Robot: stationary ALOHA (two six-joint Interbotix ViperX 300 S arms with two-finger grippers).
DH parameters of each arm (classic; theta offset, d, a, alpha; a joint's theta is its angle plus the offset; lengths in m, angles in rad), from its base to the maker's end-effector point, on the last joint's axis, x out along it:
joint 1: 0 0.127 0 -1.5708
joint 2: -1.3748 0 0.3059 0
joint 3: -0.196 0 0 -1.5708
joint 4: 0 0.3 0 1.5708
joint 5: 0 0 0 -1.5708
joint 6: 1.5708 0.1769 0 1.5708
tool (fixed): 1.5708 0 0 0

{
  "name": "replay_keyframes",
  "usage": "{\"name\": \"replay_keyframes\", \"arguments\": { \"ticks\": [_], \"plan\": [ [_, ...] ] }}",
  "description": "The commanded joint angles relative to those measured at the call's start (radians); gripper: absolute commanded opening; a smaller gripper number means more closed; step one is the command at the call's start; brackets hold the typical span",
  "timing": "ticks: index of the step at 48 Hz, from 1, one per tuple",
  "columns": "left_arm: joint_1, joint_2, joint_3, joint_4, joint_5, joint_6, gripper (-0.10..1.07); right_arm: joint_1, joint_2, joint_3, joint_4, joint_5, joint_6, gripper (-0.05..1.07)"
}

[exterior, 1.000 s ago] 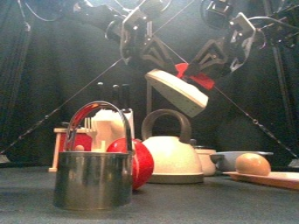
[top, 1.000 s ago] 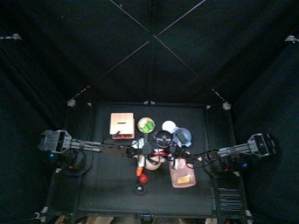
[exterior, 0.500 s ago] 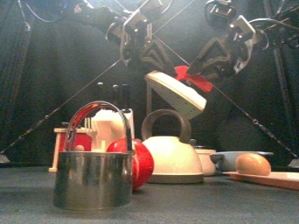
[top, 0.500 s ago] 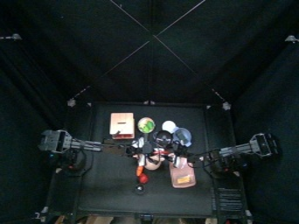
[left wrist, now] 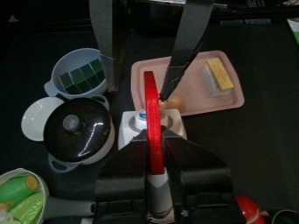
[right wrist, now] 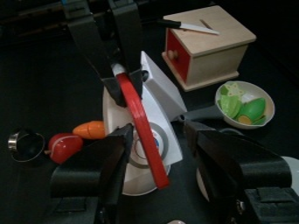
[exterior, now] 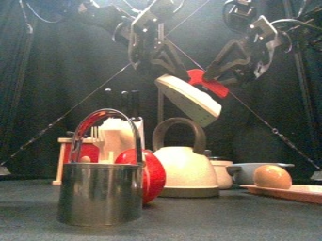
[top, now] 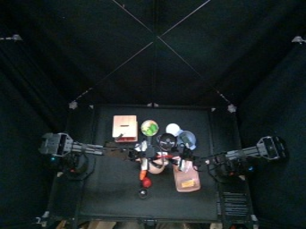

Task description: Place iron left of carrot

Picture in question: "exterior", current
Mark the red toy apple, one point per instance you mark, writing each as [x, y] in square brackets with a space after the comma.
[152, 175]

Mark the white toy fork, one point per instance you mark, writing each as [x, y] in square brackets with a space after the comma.
[98, 138]

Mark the brown toy egg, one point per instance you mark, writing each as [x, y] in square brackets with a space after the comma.
[271, 177]

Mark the red crate with wooden frame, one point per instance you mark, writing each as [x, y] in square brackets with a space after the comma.
[85, 150]

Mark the thin diagonal frame brace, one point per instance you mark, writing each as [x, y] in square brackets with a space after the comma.
[273, 128]
[63, 117]

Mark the white knife block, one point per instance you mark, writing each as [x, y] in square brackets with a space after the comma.
[122, 138]

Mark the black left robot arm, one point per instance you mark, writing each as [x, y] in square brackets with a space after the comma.
[100, 15]

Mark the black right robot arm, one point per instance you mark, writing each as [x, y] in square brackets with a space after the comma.
[302, 28]

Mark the cream toy cooking pot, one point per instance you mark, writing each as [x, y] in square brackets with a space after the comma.
[223, 175]

